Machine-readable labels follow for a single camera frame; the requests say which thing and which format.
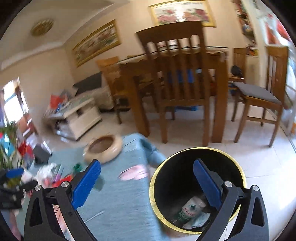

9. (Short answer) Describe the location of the blue butterfly tablecloth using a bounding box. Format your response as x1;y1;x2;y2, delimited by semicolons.
14;133;176;241

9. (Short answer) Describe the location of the horses painting gold frame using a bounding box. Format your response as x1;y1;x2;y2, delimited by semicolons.
72;20;121;67

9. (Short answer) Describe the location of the white coffee table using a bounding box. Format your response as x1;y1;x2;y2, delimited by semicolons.
43;96;102;141

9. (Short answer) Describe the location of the near wooden dining chair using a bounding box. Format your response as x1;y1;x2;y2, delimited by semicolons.
137;21;210;147

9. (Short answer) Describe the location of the beige stone ashtray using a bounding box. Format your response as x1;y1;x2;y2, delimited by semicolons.
83;135;123;164

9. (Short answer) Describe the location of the far wooden chair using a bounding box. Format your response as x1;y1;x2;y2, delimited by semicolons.
228;48;247;96

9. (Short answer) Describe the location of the wooden dining table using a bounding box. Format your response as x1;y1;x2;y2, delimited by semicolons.
119;49;228;146

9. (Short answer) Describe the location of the peony painting gold frame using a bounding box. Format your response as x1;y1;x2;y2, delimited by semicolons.
149;1;216;28

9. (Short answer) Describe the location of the white tissue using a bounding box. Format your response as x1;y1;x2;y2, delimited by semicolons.
36;163;59;184

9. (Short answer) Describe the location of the blue plastic stool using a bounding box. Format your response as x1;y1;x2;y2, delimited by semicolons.
167;68;202;111

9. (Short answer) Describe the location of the wall shelf with items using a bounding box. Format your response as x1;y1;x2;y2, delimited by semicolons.
232;1;258;56

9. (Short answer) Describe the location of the green bottle cap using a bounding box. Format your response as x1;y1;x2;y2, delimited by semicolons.
73;163;82;175

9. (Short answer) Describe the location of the wooden dining chair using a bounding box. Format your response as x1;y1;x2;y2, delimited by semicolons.
137;21;210;147
96;56;130;124

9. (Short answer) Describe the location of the black gold-rimmed trash bin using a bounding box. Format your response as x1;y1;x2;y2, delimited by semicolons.
149;147;247;237

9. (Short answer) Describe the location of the dark sofa with lace cover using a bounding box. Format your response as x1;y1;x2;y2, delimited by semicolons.
73;72;114;112

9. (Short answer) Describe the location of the red plastic bag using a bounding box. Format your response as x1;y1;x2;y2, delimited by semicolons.
50;94;64;109

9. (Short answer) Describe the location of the clear plastic water bottle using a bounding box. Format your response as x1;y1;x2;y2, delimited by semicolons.
170;195;212;230

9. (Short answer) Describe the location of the cushioned wooden chair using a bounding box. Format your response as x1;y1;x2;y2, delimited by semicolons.
231;45;289;147

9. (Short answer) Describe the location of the gold ceiling lamp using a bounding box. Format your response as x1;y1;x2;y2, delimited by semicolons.
30;18;54;37

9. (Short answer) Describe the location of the black folding phone stand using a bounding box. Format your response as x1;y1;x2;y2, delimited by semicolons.
33;145;52;165

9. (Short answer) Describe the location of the left wooden dining chair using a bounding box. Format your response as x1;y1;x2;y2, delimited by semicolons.
96;56;130;124

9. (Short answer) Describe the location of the green potted plant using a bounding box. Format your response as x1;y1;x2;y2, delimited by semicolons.
1;121;23;169

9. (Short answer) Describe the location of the red cigarette pack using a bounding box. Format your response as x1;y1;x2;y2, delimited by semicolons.
52;175;73;187

